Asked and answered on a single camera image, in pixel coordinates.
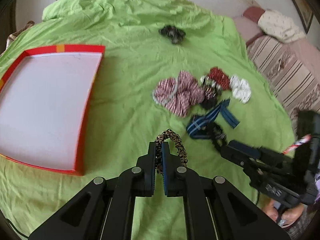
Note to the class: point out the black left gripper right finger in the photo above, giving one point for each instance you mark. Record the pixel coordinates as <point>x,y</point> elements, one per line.
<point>172,182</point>

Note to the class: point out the brown knitted blanket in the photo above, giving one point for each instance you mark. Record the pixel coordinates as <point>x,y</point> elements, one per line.
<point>12,37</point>

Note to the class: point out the white patterned pillow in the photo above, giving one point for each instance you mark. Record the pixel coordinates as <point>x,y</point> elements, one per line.
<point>279,26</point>

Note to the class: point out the black beaded hair clip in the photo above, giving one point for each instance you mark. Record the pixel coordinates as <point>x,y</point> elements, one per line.
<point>212,91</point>

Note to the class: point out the black scrunchie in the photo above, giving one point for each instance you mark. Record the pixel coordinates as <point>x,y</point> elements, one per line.
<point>217,136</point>

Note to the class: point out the red white dotted scrunchie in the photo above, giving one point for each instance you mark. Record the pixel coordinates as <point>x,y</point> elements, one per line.
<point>217,75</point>

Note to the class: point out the leopard print scrunchie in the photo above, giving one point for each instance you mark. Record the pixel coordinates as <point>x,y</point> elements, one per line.
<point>175,138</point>

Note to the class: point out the white patterned scrunchie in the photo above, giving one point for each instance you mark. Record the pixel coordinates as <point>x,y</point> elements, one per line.
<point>240,89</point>

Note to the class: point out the green bed sheet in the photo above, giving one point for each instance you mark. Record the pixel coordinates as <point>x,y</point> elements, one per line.
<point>123,117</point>

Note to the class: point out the pink plaid scrunchie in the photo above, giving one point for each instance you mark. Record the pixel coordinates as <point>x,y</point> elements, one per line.
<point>178,94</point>

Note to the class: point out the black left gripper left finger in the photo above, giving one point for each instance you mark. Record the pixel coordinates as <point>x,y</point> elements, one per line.
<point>146,180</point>

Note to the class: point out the red white cardboard tray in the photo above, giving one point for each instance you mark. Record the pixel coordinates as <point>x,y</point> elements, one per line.
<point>44,105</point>

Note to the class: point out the dark grey scrunchie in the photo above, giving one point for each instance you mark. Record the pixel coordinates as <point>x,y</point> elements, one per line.
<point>174,34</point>

